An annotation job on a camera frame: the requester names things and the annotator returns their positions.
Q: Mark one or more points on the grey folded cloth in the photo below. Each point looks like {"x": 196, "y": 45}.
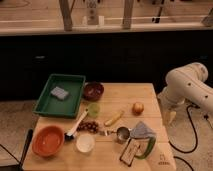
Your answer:
{"x": 142, "y": 131}

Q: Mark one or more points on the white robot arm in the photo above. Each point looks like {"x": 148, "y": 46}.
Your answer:
{"x": 185, "y": 83}

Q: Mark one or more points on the yellow banana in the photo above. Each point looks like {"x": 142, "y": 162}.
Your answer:
{"x": 113, "y": 119}

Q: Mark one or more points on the small white bowl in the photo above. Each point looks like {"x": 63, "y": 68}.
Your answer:
{"x": 85, "y": 143}

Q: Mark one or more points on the orange plastic bowl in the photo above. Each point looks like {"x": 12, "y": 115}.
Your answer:
{"x": 48, "y": 141}

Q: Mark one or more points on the grey blue sponge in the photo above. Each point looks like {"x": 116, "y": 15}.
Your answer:
{"x": 59, "y": 93}

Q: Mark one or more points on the metal measuring cup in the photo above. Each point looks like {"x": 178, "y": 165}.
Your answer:
{"x": 122, "y": 134}

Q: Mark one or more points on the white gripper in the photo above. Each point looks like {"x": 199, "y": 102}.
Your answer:
{"x": 168, "y": 112}

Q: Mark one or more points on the green plastic tray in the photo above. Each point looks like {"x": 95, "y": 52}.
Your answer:
{"x": 49, "y": 106}

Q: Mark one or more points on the bunch of red grapes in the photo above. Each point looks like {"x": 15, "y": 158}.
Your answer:
{"x": 90, "y": 126}

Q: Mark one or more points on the dark red bowl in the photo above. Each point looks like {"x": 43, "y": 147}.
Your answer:
{"x": 93, "y": 91}

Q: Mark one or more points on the red yellow apple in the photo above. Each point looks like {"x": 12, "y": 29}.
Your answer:
{"x": 137, "y": 108}

